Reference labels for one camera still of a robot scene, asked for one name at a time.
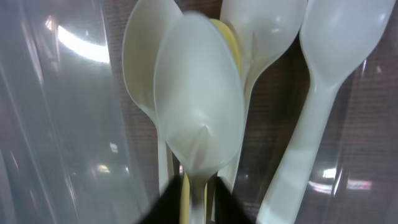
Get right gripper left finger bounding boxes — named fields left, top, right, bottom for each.
left=138, top=176, right=183, bottom=224

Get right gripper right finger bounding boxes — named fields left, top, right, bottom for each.
left=215, top=176, right=252, bottom=224

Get yellow-green spoon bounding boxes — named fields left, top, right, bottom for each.
left=180, top=19, right=241, bottom=224

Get clear plastic container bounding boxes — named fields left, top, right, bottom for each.
left=1, top=0, right=397, bottom=223

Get white spoon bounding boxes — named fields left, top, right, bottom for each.
left=217, top=0, right=308, bottom=194
left=154, top=11, right=244, bottom=223
left=256, top=0, right=396, bottom=224

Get white spoon top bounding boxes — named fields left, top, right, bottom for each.
left=217, top=0, right=308, bottom=194

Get white spoon lone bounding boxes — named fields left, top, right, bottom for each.
left=121, top=0, right=184, bottom=195

